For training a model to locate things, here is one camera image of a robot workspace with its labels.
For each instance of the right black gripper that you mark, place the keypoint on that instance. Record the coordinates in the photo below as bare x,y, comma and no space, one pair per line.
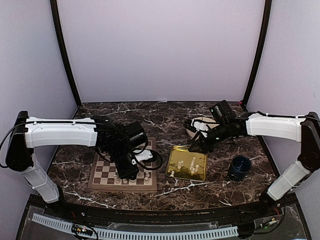
203,143

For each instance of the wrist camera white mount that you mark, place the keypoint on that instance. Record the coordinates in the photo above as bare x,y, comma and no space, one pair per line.
146,155
187,125

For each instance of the beige floral ceramic plate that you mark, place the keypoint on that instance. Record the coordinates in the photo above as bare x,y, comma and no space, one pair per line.
202,124

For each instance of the right black frame post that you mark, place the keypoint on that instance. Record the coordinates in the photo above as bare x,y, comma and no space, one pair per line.
258,53

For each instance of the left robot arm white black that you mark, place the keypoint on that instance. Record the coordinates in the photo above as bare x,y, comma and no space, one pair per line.
100,132

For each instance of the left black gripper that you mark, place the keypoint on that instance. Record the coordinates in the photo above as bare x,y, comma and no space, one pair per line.
128,174

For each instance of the white chess piece cluster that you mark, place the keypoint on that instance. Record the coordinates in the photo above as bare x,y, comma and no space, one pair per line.
188,163

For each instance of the white chess queen piece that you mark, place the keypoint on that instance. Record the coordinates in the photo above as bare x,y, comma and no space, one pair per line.
117,180

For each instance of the black frame post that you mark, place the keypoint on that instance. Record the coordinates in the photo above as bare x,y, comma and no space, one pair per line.
63,51
258,53

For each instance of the left black frame post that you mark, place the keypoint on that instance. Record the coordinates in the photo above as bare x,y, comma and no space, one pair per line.
63,51

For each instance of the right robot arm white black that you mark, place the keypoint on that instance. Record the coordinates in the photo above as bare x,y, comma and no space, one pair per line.
303,129

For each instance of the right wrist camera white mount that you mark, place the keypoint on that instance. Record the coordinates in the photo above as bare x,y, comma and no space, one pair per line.
187,125

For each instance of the white cable duct strip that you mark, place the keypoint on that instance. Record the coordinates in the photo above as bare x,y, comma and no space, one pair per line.
98,233

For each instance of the dark blue mug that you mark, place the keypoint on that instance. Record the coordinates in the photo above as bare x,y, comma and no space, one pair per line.
239,167

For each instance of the wooden chess board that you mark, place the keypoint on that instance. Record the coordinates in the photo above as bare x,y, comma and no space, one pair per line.
102,178

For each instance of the gold metal tray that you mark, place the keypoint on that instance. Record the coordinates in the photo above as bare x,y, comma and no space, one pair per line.
178,153

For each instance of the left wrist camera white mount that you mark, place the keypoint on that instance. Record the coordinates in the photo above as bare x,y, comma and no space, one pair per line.
146,155

